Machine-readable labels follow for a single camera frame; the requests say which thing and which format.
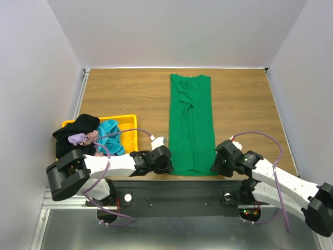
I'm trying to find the teal t shirt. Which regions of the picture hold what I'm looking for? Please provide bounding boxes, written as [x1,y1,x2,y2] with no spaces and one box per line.
[97,119,125,156]

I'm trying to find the left side aluminium rail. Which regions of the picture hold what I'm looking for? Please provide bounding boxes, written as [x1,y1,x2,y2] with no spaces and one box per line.
[73,68,91,119]

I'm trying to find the lilac t shirt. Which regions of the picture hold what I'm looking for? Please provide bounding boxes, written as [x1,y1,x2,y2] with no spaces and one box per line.
[68,133,88,146]

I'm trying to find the aluminium frame rail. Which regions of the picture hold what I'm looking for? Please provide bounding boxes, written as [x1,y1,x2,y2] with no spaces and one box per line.
[41,182,323,211]

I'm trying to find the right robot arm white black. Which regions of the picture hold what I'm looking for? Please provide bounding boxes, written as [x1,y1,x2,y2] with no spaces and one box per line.
[211,140,332,238]

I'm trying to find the yellow plastic tray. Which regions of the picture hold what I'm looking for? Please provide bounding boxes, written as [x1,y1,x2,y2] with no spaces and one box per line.
[62,115,138,156]

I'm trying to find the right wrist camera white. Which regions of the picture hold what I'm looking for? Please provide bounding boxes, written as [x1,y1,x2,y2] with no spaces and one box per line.
[230,139,242,150]

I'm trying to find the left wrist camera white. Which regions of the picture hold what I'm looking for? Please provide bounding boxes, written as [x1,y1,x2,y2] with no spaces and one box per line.
[149,135,167,150]

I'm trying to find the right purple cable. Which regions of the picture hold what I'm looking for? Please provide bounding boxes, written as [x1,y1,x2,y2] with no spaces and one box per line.
[231,131,291,234]

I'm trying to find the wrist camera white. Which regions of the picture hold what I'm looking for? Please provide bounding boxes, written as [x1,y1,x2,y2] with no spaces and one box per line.
[149,135,167,150]
[230,139,242,150]

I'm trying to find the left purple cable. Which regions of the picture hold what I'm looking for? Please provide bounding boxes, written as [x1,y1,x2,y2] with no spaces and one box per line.
[82,129,157,227]

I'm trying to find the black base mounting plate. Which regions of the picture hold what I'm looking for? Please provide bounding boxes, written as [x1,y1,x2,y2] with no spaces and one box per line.
[85,179,271,218]

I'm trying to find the green t shirt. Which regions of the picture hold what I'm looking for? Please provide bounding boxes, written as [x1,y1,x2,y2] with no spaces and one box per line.
[169,74,216,176]

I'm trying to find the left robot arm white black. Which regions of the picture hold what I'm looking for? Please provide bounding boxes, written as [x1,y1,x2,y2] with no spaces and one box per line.
[46,145,173,205]

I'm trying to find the purple cable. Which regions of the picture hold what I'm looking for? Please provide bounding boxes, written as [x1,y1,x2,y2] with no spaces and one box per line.
[82,129,157,227]
[231,131,291,234]

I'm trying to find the black t shirt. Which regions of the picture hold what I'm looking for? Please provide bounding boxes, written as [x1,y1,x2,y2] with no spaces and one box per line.
[53,114,100,159]

